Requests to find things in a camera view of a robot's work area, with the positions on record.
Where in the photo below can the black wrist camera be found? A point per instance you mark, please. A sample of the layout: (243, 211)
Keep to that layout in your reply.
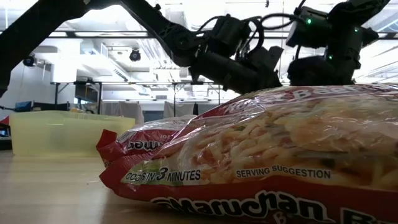
(308, 31)
(230, 32)

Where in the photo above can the red Maruchan noodle packet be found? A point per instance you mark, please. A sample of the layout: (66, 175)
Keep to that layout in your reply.
(248, 140)
(140, 140)

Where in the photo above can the white cloth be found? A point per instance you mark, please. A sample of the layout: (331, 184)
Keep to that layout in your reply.
(178, 109)
(124, 112)

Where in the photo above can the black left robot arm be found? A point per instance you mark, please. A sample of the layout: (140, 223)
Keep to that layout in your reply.
(161, 28)

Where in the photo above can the red object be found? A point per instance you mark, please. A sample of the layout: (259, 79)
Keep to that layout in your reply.
(3, 120)

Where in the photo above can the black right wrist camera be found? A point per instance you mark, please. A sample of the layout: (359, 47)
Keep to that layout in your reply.
(308, 31)

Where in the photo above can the blue box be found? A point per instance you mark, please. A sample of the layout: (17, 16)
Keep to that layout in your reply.
(23, 106)

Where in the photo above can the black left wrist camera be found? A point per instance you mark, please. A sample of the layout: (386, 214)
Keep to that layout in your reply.
(230, 32)

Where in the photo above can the black overhead crossbar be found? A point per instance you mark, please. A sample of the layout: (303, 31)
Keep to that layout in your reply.
(93, 35)

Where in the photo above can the yellow plastic bin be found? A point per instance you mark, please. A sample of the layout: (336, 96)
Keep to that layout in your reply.
(62, 133)

